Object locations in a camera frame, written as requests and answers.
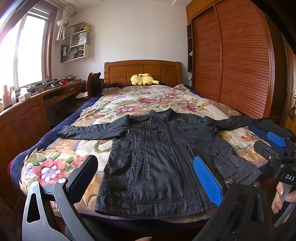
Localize black jacket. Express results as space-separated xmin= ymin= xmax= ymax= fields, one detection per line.
xmin=57 ymin=109 xmax=263 ymax=219

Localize wooden bed headboard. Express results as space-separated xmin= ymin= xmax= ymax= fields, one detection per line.
xmin=104 ymin=60 xmax=184 ymax=87

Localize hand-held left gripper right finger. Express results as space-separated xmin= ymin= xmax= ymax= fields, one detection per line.
xmin=193 ymin=156 xmax=275 ymax=241

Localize wooden chair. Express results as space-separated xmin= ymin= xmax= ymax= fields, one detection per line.
xmin=87 ymin=72 xmax=104 ymax=100

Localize wooden slatted wardrobe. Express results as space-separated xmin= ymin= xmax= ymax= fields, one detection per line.
xmin=186 ymin=0 xmax=296 ymax=130

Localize window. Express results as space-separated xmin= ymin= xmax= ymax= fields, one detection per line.
xmin=0 ymin=7 xmax=54 ymax=93

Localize yellow plush toy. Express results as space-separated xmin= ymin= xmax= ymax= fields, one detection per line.
xmin=130 ymin=73 xmax=160 ymax=86

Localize long wooden desk cabinet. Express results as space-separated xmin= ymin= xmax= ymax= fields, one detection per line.
xmin=0 ymin=79 xmax=88 ymax=153

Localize tissue box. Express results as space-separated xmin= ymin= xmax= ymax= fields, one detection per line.
xmin=18 ymin=89 xmax=31 ymax=102

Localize tied white curtain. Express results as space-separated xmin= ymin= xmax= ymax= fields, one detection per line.
xmin=56 ymin=5 xmax=76 ymax=42

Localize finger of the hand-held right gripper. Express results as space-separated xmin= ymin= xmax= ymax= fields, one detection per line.
xmin=248 ymin=122 xmax=287 ymax=156
xmin=254 ymin=119 xmax=296 ymax=149

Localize floral blanket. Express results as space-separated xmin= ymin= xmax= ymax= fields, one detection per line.
xmin=22 ymin=84 xmax=271 ymax=210

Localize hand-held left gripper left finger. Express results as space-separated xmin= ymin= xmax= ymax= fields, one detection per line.
xmin=22 ymin=155 xmax=99 ymax=241

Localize black tools on desk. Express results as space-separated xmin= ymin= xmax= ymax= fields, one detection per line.
xmin=44 ymin=79 xmax=61 ymax=90

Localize white paper bag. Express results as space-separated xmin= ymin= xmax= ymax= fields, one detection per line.
xmin=70 ymin=32 xmax=88 ymax=46

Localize pink bottle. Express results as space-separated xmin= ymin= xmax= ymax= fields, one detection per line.
xmin=2 ymin=85 xmax=12 ymax=109

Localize white wall shelf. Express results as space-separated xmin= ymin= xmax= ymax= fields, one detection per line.
xmin=60 ymin=22 xmax=93 ymax=63

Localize person's right hand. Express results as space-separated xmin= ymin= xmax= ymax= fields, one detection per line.
xmin=272 ymin=182 xmax=296 ymax=215

